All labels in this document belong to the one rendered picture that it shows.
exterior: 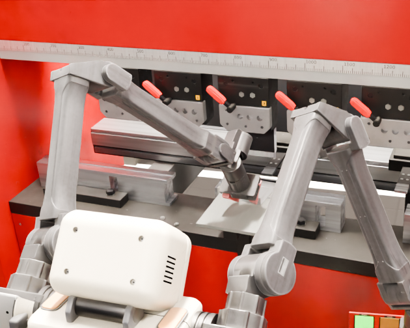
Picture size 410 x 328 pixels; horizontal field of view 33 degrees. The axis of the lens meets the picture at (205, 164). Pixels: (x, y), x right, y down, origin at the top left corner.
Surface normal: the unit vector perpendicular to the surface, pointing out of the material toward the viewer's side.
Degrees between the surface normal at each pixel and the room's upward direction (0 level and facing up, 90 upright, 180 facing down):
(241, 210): 0
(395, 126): 90
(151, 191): 90
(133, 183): 90
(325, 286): 90
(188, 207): 0
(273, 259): 63
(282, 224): 56
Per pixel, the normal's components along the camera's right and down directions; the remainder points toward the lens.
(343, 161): -0.67, 0.37
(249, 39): -0.39, 0.44
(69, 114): 0.66, -0.15
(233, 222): -0.07, -0.89
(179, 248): 0.94, 0.09
